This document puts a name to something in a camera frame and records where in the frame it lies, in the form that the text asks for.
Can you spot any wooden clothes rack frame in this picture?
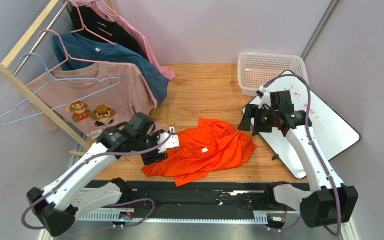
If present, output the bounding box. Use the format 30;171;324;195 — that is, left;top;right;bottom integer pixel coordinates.
0;0;126;161

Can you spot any orange t-shirt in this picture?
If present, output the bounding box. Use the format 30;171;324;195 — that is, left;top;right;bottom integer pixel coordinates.
141;118;257;187

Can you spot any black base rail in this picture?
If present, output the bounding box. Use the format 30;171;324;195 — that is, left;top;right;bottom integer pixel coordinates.
82;180;313;221

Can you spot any metal rack rod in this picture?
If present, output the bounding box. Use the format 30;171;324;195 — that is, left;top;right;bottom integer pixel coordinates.
13;0;69;76

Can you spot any mauve pixel-print t-shirt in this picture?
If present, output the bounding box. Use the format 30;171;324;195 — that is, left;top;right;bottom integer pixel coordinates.
26;61;159;140

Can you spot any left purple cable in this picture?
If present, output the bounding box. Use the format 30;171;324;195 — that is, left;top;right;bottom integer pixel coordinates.
21;128;176;231

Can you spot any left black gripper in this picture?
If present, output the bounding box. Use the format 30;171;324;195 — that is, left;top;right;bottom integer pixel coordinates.
133;129;168;166

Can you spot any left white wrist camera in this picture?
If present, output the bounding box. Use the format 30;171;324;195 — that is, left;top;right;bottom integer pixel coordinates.
157;127;180;154

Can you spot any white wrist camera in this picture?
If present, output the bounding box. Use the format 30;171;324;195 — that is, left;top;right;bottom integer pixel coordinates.
257;85;271;109
157;127;180;154

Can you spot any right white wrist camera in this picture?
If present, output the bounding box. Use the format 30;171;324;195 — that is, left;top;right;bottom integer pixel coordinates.
257;85;271;109

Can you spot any aluminium mounting frame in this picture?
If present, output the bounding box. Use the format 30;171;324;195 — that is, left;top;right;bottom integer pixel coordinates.
38;191;360;240

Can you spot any pink t-shirt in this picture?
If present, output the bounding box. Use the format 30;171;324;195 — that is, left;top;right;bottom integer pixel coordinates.
76;0;177;81

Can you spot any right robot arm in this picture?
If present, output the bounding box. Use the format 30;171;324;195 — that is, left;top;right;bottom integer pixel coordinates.
239;91;359;232

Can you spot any pink hanger on black shirt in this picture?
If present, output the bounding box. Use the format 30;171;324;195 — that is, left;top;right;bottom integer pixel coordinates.
61;0;116;46

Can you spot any whiteboard with red writing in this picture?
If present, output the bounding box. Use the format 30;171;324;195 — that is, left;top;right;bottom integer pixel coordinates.
260;70;361;180

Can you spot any light blue wire hanger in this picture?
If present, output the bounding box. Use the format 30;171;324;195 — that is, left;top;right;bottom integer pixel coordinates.
0;52;122;127

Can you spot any blue t-shirt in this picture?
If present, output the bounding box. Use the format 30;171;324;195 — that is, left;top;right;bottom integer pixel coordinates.
51;32;170;105

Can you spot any pink hanger on blue shirt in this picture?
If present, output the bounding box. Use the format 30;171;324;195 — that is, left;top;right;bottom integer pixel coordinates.
38;29;97;72

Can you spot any white plastic basket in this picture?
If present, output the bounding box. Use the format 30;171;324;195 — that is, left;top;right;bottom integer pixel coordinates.
237;52;309;97

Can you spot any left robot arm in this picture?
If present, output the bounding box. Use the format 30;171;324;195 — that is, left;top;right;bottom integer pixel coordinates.
21;112;180;237

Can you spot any black t-shirt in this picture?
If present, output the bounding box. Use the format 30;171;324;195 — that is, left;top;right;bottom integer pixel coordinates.
70;6;147;59

